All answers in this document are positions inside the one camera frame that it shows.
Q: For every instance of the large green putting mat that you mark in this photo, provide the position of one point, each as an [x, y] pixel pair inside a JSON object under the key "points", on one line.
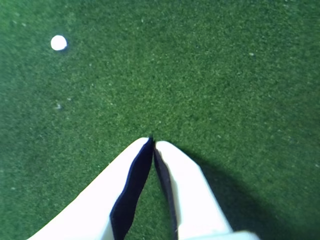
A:
{"points": [[200, 75]]}

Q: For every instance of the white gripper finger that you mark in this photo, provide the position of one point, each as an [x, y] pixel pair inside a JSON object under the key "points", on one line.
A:
{"points": [[100, 200], [195, 200]]}

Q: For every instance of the small distant white golf ball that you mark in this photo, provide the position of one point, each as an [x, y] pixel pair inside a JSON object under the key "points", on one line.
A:
{"points": [[58, 42]]}

